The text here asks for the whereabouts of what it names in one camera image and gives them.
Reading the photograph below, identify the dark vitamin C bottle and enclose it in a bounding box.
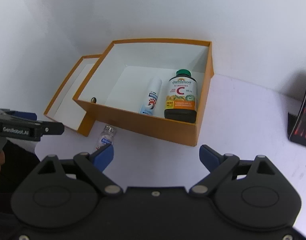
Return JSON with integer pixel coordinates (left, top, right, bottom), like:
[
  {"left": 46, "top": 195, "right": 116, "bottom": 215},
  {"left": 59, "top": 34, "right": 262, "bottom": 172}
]
[{"left": 164, "top": 69, "right": 197, "bottom": 124}]

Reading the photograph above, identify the shallow orange box lid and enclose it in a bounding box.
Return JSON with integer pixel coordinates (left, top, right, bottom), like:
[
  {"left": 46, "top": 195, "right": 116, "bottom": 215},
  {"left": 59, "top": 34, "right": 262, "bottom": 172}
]
[{"left": 44, "top": 54, "right": 101, "bottom": 137}]

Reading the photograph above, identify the white spray tube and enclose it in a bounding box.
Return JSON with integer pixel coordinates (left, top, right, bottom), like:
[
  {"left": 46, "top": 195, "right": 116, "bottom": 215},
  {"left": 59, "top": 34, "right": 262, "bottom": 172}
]
[{"left": 139, "top": 77, "right": 162, "bottom": 116}]

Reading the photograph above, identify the black tablet on stand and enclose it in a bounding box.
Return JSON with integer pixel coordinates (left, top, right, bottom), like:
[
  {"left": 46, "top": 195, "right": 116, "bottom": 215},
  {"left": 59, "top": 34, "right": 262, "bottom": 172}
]
[{"left": 287, "top": 91, "right": 306, "bottom": 147}]

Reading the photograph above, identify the clear candy bottle silver cap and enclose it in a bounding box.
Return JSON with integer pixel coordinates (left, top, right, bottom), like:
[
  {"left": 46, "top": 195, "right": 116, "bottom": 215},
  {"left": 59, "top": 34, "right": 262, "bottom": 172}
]
[{"left": 95, "top": 125, "right": 117, "bottom": 150}]

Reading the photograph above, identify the deep orange cardboard box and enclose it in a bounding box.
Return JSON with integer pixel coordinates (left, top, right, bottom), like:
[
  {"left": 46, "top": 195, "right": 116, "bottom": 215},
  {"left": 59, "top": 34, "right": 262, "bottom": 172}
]
[{"left": 73, "top": 38, "right": 214, "bottom": 146}]

